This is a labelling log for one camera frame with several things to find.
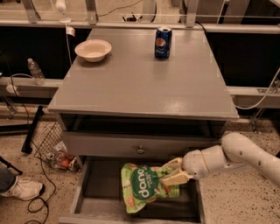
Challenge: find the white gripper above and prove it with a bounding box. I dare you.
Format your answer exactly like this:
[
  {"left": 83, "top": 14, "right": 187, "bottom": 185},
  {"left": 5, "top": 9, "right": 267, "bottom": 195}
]
[{"left": 160, "top": 150, "right": 209, "bottom": 186}]

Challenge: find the green rice chip bag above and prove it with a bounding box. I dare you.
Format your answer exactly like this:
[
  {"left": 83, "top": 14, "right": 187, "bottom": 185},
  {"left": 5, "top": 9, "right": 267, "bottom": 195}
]
[{"left": 121, "top": 163, "right": 179, "bottom": 214}]

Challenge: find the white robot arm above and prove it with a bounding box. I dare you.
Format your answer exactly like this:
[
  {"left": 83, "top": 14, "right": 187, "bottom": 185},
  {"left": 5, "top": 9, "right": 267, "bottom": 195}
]
[{"left": 160, "top": 132, "right": 280, "bottom": 186}]

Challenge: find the grey cabinet with counter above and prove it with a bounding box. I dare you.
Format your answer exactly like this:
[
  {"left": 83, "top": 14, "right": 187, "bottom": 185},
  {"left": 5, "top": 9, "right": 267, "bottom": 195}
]
[{"left": 46, "top": 27, "right": 240, "bottom": 165}]

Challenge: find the open grey middle drawer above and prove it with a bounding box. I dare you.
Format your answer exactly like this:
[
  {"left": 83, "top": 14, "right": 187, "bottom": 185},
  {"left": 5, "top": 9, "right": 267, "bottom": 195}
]
[{"left": 59, "top": 157, "right": 206, "bottom": 224}]

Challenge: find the grey top drawer with knob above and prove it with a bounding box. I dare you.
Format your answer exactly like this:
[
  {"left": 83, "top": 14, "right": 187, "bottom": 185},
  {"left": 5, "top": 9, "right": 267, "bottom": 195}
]
[{"left": 62, "top": 131, "right": 218, "bottom": 160}]

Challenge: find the blue Pepsi can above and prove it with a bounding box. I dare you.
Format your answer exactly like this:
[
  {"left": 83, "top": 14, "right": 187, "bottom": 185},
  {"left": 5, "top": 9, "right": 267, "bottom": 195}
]
[{"left": 155, "top": 26, "right": 172, "bottom": 60}]

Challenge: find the white paper bowl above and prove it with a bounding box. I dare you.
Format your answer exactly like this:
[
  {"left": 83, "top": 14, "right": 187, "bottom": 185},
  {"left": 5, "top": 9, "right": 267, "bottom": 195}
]
[{"left": 74, "top": 39, "right": 112, "bottom": 62}]

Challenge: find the black bar on floor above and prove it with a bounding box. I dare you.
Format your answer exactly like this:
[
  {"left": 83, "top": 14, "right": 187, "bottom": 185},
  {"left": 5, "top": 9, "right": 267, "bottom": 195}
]
[{"left": 21, "top": 106, "right": 44, "bottom": 154}]

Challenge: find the white sneaker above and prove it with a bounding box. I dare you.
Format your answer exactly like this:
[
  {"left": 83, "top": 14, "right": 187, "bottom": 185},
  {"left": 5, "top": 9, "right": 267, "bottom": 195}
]
[{"left": 0, "top": 176, "right": 45, "bottom": 201}]

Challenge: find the clear plastic water bottle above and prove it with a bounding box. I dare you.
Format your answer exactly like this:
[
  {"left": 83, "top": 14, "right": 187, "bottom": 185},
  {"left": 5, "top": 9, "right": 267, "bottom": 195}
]
[{"left": 27, "top": 58, "right": 46, "bottom": 86}]

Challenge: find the blue jeans leg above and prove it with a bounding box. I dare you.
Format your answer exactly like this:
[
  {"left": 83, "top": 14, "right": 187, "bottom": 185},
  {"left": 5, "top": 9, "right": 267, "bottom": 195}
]
[{"left": 0, "top": 164, "right": 16, "bottom": 193}]

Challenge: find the white cable at right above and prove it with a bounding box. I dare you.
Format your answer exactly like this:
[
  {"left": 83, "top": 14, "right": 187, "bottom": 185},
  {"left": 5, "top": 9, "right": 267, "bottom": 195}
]
[{"left": 233, "top": 66, "right": 280, "bottom": 111}]

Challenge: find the wire basket with items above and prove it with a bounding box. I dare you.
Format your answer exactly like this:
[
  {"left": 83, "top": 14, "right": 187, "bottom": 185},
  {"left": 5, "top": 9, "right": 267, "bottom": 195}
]
[{"left": 35, "top": 122, "right": 81, "bottom": 172}]

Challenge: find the black floor cable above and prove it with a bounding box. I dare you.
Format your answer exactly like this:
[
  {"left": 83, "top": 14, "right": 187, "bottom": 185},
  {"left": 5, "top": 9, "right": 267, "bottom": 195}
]
[{"left": 24, "top": 139, "right": 57, "bottom": 224}]

